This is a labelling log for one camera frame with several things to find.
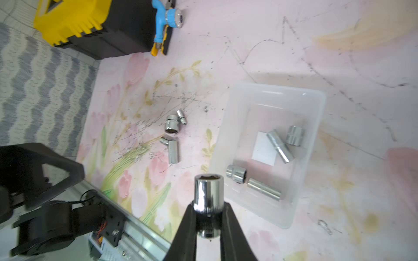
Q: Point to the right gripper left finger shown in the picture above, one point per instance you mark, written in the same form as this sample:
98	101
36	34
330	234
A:
184	245

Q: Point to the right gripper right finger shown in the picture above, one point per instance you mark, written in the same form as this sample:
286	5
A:
234	245

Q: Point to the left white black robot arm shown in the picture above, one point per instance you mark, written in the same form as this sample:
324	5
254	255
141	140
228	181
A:
32	175

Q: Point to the translucent plastic storage box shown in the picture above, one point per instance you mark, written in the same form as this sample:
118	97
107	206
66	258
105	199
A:
254	110

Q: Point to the blue yellow hand tool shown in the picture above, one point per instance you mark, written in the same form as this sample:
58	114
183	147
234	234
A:
167	18

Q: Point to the yellow black toolbox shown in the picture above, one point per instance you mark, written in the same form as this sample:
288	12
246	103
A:
99	29

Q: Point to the aluminium mounting rail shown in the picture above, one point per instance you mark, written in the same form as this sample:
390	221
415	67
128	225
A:
138	242

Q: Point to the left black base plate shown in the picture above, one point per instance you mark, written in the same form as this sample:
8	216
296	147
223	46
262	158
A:
112	225

